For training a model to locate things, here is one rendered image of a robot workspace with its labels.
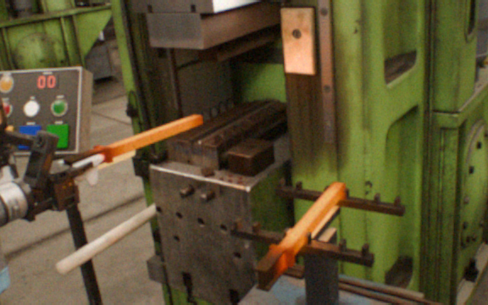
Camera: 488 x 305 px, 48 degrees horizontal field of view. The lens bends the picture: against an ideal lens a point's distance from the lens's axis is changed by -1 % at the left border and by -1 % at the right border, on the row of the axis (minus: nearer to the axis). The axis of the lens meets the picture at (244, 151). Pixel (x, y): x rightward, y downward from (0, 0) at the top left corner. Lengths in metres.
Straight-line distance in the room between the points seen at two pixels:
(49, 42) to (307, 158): 4.96
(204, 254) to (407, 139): 0.74
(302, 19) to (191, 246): 0.77
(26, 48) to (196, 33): 4.81
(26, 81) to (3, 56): 4.28
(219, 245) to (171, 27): 0.64
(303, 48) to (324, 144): 0.27
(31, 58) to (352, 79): 5.07
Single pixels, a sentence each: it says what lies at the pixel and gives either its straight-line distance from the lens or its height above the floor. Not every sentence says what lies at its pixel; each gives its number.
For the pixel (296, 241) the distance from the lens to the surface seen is 1.10.
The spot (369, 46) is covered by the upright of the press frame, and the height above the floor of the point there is 1.26.
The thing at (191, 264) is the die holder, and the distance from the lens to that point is 1.78.
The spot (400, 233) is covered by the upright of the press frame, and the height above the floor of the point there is 0.53.
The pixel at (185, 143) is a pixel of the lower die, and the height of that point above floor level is 0.98.
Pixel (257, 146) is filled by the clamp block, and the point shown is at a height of 0.98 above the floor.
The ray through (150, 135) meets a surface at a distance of 1.34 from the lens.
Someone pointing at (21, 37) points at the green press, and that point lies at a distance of 6.24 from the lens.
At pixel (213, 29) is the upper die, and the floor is 1.31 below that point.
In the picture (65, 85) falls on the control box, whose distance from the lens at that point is 1.86.
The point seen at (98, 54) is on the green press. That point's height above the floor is 0.35.
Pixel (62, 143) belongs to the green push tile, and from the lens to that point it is 1.82.
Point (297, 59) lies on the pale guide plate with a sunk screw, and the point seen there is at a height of 1.22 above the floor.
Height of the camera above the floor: 1.55
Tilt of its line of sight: 22 degrees down
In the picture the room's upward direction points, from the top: 6 degrees counter-clockwise
